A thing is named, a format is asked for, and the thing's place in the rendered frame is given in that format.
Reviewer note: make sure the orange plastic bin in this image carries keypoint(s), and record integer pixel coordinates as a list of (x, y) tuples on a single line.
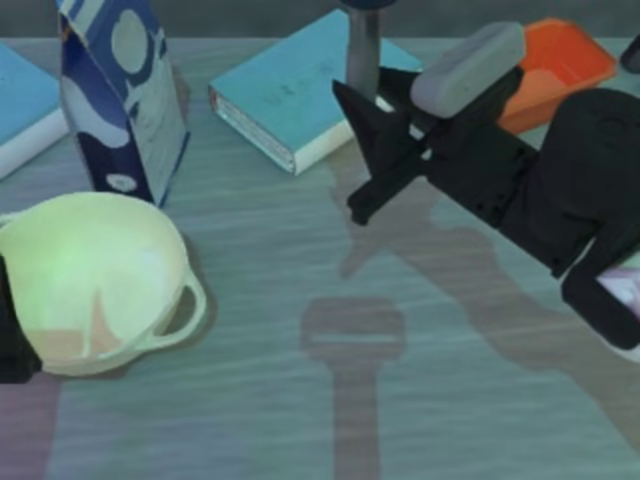
[(560, 75)]

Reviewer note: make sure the light blue hardcover book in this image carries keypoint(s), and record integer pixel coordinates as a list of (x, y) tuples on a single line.
[(22, 110), (305, 95)]

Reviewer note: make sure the blue and white milk carton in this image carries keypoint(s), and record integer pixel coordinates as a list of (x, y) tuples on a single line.
[(125, 100)]

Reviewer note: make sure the dark gray round object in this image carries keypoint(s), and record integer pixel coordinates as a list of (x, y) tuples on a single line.
[(631, 55)]

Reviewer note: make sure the grey metal pole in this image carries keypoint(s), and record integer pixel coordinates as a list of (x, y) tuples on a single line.
[(364, 55)]

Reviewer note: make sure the gray wrist camera box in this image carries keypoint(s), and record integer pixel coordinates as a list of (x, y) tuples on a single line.
[(465, 70)]

